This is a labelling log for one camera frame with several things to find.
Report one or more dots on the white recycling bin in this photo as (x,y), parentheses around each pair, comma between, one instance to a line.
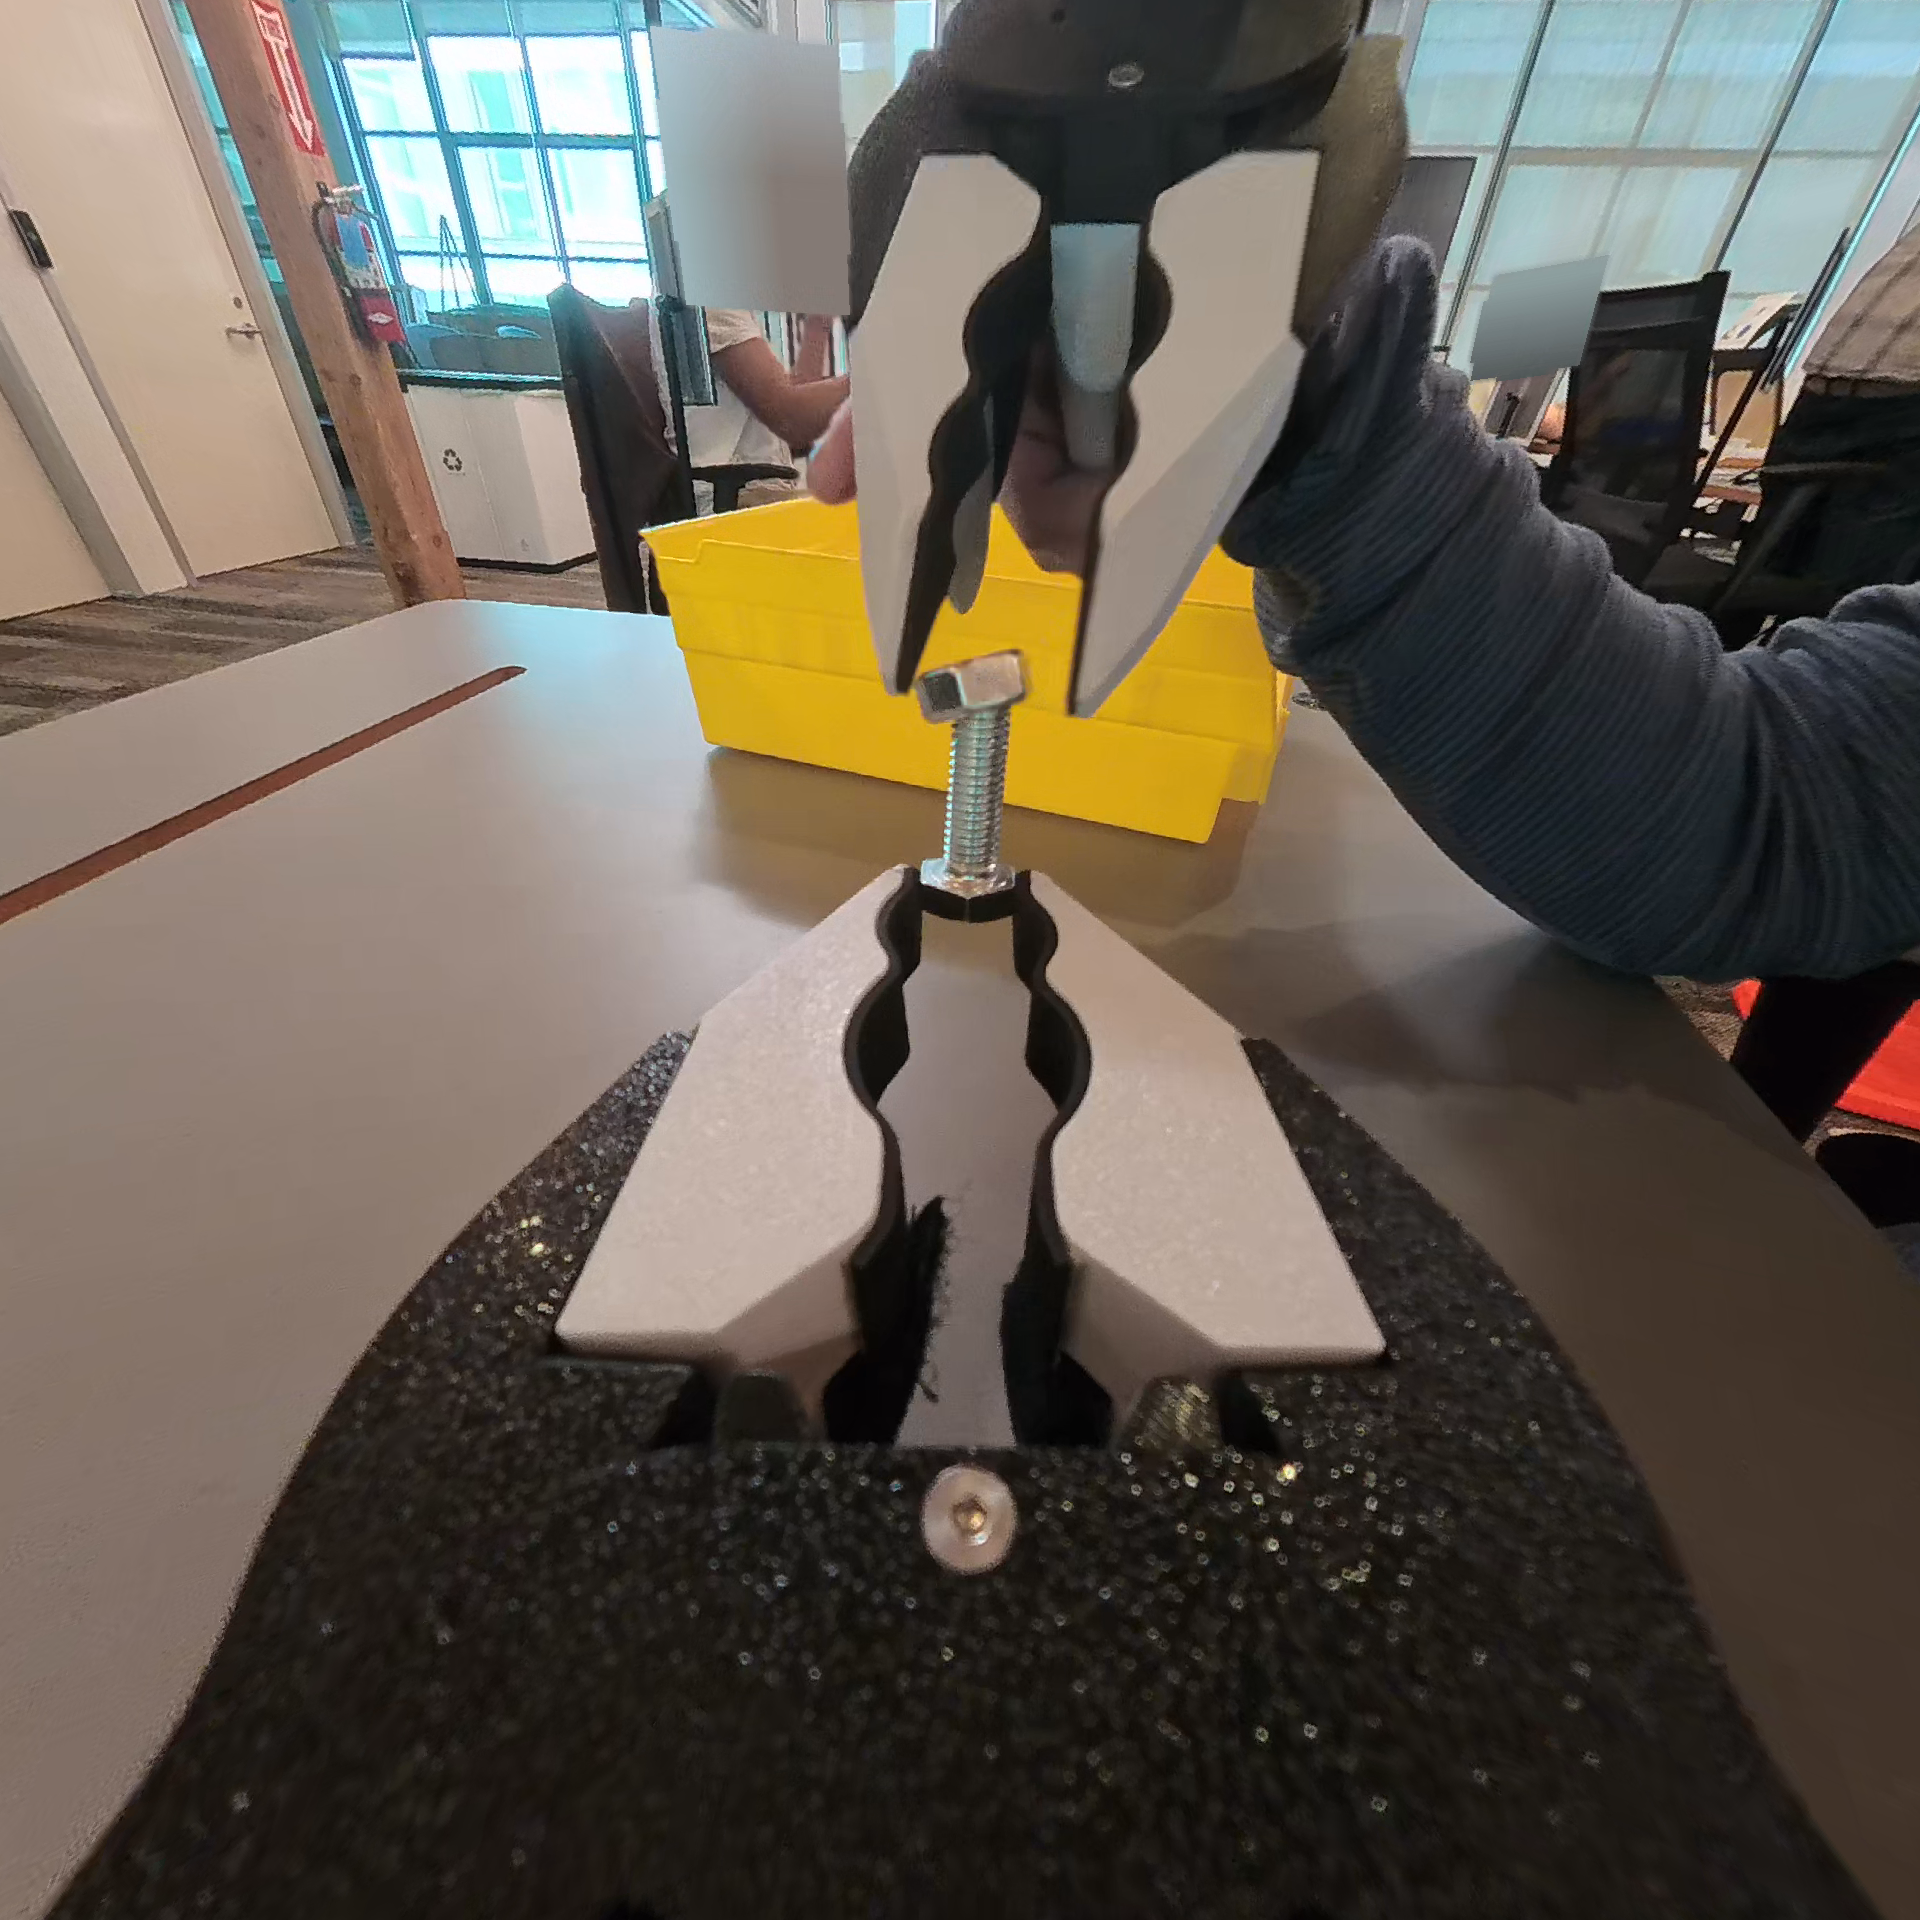
(503,472)

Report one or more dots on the red fire extinguisher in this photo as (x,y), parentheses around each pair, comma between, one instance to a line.
(360,269)

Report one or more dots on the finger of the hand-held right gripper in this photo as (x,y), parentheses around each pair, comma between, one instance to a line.
(916,346)
(1223,346)

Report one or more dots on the silver hex nut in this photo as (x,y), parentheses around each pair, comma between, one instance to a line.
(968,885)

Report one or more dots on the silver hex bolt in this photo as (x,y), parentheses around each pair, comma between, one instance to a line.
(975,764)

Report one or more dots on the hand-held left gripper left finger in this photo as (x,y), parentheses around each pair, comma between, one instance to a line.
(751,1170)

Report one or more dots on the red sign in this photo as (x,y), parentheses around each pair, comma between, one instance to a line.
(288,77)

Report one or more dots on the yellow plastic bin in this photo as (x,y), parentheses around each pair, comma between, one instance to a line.
(1139,719)

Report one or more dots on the white door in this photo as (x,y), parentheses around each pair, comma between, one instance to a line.
(153,298)

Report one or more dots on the black mesh office chair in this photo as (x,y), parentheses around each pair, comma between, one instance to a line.
(1636,407)

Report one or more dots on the person's right forearm blue sleeve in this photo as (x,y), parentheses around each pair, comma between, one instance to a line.
(1501,719)

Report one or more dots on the person's right hand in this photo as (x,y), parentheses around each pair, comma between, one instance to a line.
(1052,515)

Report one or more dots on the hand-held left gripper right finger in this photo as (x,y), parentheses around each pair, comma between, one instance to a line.
(1185,1184)

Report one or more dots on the orange object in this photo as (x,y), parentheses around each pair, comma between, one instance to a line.
(1883,1071)

